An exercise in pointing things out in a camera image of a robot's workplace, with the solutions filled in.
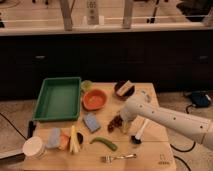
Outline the black white dish brush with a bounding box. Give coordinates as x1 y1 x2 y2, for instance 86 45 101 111
131 119 149 144

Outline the green chili pepper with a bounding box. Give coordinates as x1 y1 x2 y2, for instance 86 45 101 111
90 137 118 151

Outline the dark brown bowl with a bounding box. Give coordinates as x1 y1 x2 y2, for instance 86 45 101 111
114 81 135 100

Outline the silver fork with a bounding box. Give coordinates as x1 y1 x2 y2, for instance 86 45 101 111
100 153 137 163

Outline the black cable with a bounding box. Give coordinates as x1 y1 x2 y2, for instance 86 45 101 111
169 103 201 171
0 112 28 141

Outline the dark purple grape bunch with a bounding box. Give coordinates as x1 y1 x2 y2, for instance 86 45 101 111
107 115 123 132

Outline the beige block in bowl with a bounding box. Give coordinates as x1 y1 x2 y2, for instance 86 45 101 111
117 81 133 96

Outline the orange bowl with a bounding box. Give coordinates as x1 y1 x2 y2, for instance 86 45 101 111
82 89 107 111

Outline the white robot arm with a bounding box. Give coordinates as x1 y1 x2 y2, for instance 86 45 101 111
119 91 213 151

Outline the green plastic tray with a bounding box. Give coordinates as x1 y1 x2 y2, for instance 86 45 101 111
33 77 81 122

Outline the white remote control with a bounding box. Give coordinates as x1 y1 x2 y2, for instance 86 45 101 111
86 0 99 25

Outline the blue black object on floor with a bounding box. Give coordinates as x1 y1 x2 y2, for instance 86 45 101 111
189 92 211 108

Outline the grey blue sponge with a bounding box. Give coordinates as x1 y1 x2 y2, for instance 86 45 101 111
46 128 61 149

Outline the green lime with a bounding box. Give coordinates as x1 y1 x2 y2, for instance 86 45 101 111
81 80 92 92

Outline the black cable right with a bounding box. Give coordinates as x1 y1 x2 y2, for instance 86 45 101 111
169 103 201 171

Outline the white paper cup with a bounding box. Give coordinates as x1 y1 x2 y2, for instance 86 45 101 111
22 136 46 158

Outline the black cable left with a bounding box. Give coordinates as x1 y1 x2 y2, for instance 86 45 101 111
0 112 28 141

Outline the orange sponge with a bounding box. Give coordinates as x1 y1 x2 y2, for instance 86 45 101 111
59 134 69 150

